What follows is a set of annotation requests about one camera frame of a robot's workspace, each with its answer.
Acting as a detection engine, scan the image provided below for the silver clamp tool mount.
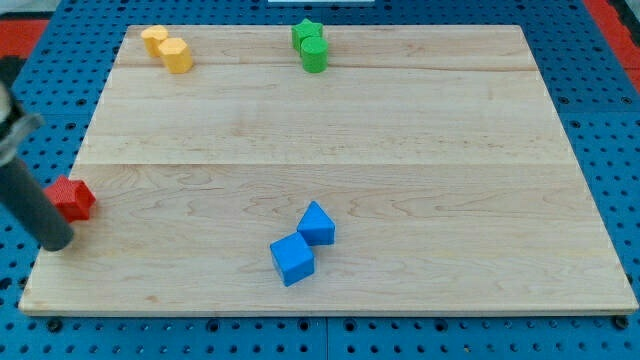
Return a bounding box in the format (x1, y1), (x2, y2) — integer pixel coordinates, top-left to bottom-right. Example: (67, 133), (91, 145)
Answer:
(1, 82), (44, 166)

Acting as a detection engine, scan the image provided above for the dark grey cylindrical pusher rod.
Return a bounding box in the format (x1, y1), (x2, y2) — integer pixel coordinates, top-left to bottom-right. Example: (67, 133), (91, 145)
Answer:
(1, 157), (74, 251)

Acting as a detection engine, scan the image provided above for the yellow heart block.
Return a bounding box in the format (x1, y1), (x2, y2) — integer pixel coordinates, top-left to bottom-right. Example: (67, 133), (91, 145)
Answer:
(140, 25), (169, 58)

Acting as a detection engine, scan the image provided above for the blue triangle block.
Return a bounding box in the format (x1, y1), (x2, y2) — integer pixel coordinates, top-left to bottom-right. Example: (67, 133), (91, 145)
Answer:
(296, 201), (336, 246)

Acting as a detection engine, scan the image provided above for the wooden board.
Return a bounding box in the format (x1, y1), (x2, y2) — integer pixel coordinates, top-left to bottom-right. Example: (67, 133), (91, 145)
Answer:
(19, 25), (638, 317)

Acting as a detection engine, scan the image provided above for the red star block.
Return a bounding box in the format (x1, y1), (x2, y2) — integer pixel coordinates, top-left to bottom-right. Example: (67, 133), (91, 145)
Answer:
(44, 176), (96, 223)

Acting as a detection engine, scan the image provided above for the green star block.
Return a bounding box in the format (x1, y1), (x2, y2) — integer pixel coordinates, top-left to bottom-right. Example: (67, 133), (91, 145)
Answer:
(291, 18), (323, 52)

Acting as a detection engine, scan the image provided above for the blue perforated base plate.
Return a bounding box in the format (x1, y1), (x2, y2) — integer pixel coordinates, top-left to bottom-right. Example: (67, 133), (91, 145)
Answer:
(1, 0), (639, 359)

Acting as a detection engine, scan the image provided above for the blue cube block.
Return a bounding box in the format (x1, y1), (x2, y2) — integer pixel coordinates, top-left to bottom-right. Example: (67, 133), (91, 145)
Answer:
(269, 232), (315, 287)

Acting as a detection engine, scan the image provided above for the green cylinder block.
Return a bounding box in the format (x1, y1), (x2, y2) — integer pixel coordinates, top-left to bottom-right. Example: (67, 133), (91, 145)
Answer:
(300, 37), (329, 73)

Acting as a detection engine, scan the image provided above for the yellow hexagon block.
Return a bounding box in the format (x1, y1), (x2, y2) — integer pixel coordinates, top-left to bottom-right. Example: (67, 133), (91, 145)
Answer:
(158, 37), (193, 74)

